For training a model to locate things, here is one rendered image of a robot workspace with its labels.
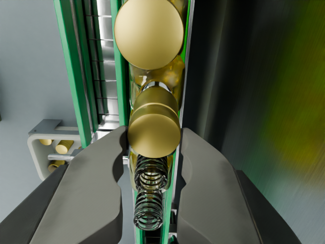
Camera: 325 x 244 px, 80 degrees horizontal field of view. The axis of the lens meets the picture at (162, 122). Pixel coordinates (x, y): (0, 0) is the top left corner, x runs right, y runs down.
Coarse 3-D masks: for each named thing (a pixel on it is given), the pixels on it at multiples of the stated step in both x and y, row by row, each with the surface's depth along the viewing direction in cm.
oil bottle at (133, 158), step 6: (132, 156) 24; (132, 162) 24; (168, 162) 24; (132, 168) 24; (168, 168) 24; (132, 174) 24; (168, 174) 24; (132, 180) 24; (168, 180) 24; (132, 186) 25; (168, 186) 25; (162, 192) 25
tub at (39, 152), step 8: (32, 136) 50; (40, 136) 50; (48, 136) 50; (56, 136) 50; (64, 136) 50; (72, 136) 51; (32, 144) 52; (40, 144) 55; (56, 144) 60; (80, 144) 60; (32, 152) 53; (40, 152) 55; (48, 152) 59; (56, 152) 62; (40, 160) 55; (48, 160) 59; (40, 168) 56; (40, 176) 57
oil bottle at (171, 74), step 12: (180, 60) 19; (132, 72) 18; (144, 72) 18; (156, 72) 18; (168, 72) 18; (180, 72) 18; (132, 84) 18; (144, 84) 18; (168, 84) 18; (180, 84) 18; (132, 96) 19; (180, 96) 19; (132, 108) 21; (180, 108) 21
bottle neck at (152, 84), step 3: (153, 81) 17; (156, 81) 17; (147, 84) 17; (150, 84) 17; (153, 84) 17; (156, 84) 17; (159, 84) 17; (162, 84) 17; (165, 84) 17; (144, 87) 17; (147, 87) 17; (150, 87) 16; (153, 87) 16; (159, 87) 16; (162, 87) 17; (165, 87) 17; (168, 87) 18; (141, 90) 18; (168, 90) 17
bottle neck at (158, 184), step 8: (144, 160) 17; (152, 160) 17; (160, 160) 17; (136, 168) 17; (144, 168) 16; (152, 168) 16; (160, 168) 16; (136, 176) 16; (144, 176) 18; (152, 176) 18; (160, 176) 18; (136, 184) 17; (144, 184) 17; (152, 184) 18; (160, 184) 17
